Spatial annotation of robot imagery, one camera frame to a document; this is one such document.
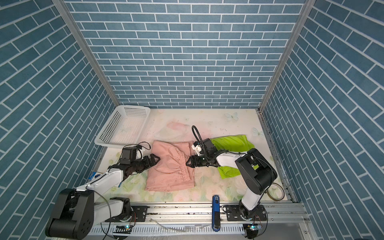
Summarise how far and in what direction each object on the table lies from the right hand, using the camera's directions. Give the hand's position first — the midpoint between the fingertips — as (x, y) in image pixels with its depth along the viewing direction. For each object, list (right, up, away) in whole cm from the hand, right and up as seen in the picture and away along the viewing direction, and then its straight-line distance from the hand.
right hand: (189, 162), depth 89 cm
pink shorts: (-11, -3, -6) cm, 13 cm away
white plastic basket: (-48, +20, +20) cm, 55 cm away
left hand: (-20, +1, 0) cm, 20 cm away
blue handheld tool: (+14, -20, -17) cm, 30 cm away
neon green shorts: (+30, +10, +8) cm, 33 cm away
